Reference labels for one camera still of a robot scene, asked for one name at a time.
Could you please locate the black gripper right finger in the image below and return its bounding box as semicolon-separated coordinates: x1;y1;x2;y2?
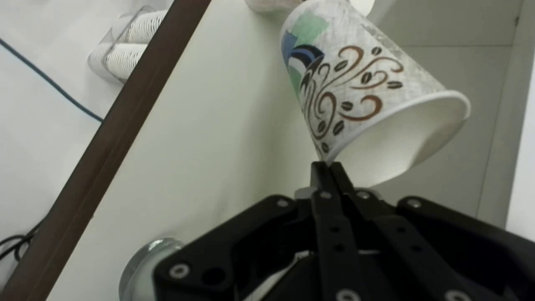
329;164;535;301

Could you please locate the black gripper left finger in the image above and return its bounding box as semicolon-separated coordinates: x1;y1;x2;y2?
151;160;364;301

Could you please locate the black power cable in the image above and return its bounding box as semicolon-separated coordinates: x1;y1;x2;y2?
0;222;41;264

